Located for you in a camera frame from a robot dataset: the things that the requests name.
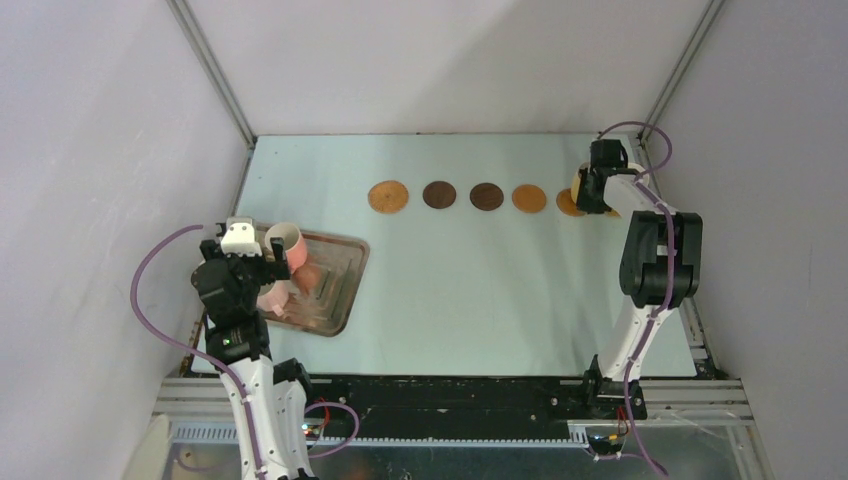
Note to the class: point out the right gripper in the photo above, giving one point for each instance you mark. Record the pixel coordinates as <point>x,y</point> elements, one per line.
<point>589,195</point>

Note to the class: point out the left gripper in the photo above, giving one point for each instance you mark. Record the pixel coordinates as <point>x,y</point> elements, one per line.
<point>270,270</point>

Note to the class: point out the pink cup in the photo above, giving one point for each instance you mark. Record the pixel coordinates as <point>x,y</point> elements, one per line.
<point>295,246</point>
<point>273,298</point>

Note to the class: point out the pink cup front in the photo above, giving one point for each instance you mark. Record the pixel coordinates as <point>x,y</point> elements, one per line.
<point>273,298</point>

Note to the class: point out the light wooden coaster front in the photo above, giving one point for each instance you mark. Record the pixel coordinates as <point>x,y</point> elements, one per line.
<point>566,204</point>

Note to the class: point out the light wooden coaster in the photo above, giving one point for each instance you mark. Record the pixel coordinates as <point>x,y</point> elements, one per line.
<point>566,204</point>
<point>529,198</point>

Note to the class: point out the dark wooden coaster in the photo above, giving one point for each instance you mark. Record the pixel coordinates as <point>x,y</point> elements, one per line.
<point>439,195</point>
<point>486,196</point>

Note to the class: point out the light yellow-green cup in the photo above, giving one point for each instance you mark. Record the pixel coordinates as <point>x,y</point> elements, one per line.
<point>636,170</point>

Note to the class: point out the yellow cup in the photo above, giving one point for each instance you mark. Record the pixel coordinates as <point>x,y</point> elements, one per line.
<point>575,185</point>

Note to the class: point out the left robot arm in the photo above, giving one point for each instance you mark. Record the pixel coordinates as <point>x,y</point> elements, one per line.
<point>267,399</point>

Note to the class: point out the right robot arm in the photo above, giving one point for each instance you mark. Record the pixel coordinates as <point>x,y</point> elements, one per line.
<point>659,268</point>

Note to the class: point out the metal tray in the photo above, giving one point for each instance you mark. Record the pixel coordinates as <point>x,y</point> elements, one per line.
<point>322,292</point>

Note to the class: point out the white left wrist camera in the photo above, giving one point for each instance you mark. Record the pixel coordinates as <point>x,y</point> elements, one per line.
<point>240,238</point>

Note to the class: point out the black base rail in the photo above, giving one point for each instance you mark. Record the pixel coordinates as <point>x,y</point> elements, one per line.
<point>443,408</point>

